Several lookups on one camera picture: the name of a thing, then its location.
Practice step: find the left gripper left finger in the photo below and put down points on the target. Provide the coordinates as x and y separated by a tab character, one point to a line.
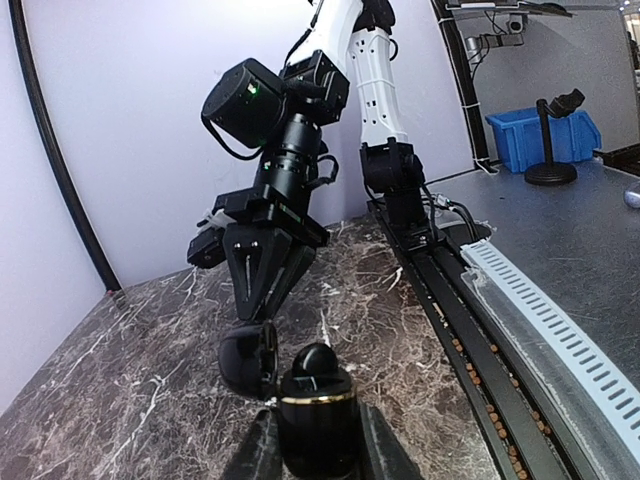
258	457

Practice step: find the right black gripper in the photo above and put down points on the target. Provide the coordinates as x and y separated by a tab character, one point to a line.
258	207

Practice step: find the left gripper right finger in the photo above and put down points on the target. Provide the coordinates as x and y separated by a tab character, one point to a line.
381	455

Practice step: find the black charging case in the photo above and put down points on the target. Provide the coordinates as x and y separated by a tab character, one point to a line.
318	417

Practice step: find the white earbud charging case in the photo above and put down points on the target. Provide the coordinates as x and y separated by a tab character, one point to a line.
214	219

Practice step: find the black earbud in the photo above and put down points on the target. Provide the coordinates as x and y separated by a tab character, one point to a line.
316	359

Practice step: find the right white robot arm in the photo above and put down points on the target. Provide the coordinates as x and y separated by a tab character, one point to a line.
265	233

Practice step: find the grey round knob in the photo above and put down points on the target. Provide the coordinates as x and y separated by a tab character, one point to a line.
631	196

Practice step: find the black front frame rail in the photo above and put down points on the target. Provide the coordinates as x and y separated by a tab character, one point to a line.
524	433

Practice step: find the white slotted cable duct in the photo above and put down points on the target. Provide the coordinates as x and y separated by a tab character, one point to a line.
596	401

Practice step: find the left black frame post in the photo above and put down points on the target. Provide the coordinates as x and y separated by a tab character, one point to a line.
53	150

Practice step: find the black frame post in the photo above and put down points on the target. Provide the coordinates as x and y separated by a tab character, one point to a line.
456	51
53	150

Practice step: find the right black frame post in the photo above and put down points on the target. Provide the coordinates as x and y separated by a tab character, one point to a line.
456	51

